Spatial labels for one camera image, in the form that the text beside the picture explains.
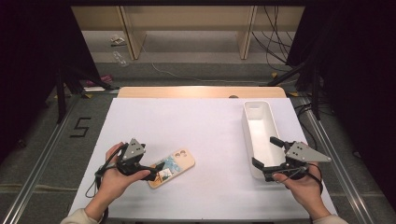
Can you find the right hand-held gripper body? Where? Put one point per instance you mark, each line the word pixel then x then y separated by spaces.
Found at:
pixel 303 153

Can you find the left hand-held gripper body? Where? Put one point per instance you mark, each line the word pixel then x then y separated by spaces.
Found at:
pixel 133 152

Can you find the white plastic storage bin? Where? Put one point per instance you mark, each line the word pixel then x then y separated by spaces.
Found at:
pixel 261 133

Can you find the person's left hand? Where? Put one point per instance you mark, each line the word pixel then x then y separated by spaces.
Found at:
pixel 115 183

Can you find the person's right hand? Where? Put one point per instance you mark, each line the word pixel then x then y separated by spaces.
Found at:
pixel 306 193

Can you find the white table mat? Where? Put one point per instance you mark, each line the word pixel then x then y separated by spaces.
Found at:
pixel 202 140

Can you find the black metal stand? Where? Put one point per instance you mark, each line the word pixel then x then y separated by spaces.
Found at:
pixel 60 96
pixel 316 90

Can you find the flat white board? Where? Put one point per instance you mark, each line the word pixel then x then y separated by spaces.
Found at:
pixel 94 89

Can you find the pink cloth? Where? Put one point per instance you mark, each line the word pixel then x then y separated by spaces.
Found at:
pixel 101 80

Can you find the light wooden table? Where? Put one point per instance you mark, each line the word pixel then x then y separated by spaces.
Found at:
pixel 202 92

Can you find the clear plastic bottle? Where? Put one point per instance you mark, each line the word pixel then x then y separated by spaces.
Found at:
pixel 120 59

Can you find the black curtain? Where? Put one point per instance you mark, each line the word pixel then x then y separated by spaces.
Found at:
pixel 34 62
pixel 355 77

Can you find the light wooden shelf unit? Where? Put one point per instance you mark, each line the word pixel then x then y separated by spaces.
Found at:
pixel 186 18

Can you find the aluminium floor rail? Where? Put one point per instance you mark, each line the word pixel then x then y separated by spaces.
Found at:
pixel 336 161
pixel 40 161

